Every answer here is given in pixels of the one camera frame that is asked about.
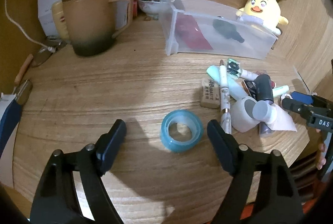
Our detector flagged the blue tape roll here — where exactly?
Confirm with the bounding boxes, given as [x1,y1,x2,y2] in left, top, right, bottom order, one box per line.
[160,110,204,153]

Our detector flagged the white green tube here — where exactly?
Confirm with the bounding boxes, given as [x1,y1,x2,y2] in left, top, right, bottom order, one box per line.
[272,85,290,98]

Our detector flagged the clear plastic storage bin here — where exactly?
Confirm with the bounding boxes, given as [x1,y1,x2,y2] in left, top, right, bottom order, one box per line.
[159,0,278,60]

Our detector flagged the mint green tube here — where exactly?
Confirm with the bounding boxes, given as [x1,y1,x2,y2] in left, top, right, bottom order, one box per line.
[206,65,248,100]

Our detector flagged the blue battery box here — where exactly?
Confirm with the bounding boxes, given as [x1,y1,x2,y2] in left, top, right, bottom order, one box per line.
[242,80,257,99]

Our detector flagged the yellow chick plush toy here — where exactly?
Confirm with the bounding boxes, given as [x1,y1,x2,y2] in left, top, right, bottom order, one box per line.
[236,0,288,36]

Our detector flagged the blue white carton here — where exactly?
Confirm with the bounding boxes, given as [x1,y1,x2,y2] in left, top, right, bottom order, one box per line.
[1,94,21,188]

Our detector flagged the green black small packet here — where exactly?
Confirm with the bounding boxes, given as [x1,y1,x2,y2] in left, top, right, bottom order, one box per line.
[226,58,242,80]

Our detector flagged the white patterned pen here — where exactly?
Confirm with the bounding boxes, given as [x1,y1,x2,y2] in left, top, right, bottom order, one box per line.
[219,60,232,134]

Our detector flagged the dark green bottle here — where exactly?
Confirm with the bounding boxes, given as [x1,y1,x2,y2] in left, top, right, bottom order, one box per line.
[213,19,244,43]

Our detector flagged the red booklet in bin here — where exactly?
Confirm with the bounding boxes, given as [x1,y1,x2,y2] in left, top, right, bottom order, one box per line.
[175,13,213,50]

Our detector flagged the brown ceramic mug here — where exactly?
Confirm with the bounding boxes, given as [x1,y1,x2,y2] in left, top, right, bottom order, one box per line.
[62,0,133,57]

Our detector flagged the black cylinder bottle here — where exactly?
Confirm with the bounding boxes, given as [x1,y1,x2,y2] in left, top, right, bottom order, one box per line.
[254,74,274,104]

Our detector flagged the white cord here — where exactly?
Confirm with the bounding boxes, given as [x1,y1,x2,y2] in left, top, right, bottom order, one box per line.
[2,0,57,53]

